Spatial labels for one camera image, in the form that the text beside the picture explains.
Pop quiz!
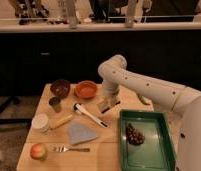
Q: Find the wooden black felt eraser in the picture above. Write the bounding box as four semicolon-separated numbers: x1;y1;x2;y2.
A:
98;100;120;114

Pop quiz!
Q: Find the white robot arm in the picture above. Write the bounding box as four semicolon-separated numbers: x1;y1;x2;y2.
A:
98;55;201;171

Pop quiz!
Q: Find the orange red bowl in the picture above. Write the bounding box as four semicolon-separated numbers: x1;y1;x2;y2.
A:
74;80;98;99

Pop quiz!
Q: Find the dark maroon bowl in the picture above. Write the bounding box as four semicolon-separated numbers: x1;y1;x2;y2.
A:
50;79;70;98

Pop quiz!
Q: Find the bunch of dark grapes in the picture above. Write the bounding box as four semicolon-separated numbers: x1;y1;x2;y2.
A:
126;123;145;145

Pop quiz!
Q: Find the blue folded cloth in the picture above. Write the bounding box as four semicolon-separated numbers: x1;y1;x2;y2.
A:
68;122;99;145

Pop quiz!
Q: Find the small metal cup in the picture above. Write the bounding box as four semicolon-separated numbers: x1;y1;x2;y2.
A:
49;97;61;113

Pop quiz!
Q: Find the silver fork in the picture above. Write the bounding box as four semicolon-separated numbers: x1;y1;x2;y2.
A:
53;146;90;153

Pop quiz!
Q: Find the green plastic tray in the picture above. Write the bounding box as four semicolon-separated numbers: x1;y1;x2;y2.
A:
119;110;176;171

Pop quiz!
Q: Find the red yellow apple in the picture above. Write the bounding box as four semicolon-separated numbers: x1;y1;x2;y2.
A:
30;143;48;161

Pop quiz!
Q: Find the black office chair base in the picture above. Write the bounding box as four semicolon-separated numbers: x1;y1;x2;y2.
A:
0;95;32;132

